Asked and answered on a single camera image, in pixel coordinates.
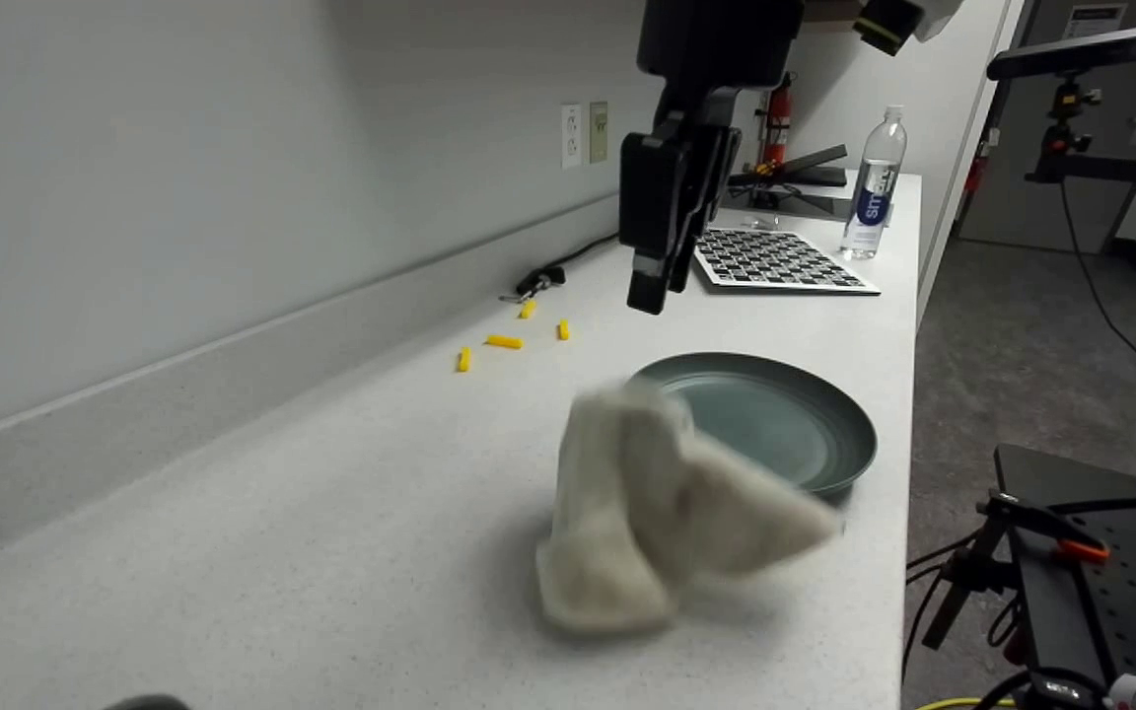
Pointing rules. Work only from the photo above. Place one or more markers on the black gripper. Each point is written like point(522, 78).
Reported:
point(720, 40)

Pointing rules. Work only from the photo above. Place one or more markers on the white cloth rag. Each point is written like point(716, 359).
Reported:
point(622, 526)

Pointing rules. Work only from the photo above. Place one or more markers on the black metal tool pile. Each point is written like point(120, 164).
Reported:
point(789, 183)

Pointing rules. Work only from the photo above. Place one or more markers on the keyboard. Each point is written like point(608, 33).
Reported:
point(787, 260)

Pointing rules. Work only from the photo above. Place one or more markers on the yellow plastic piece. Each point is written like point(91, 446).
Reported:
point(504, 339)
point(525, 309)
point(465, 359)
point(561, 330)

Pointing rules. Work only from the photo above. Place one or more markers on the clear plastic water bottle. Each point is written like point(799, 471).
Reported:
point(872, 192)

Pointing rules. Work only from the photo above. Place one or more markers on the dark green round plate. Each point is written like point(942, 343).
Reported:
point(789, 418)

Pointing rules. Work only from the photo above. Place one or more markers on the red fire extinguisher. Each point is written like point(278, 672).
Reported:
point(984, 171)

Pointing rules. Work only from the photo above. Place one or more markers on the black optical breadboard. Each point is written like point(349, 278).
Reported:
point(1123, 592)

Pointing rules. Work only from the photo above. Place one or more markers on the beige wall outlet plate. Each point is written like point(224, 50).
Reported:
point(596, 132)

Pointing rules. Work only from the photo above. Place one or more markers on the white wall outlet plate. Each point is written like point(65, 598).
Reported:
point(568, 134)

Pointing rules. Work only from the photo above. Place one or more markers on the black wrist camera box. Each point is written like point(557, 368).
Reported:
point(887, 21)

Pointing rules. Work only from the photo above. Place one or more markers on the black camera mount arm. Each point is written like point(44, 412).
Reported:
point(1096, 166)

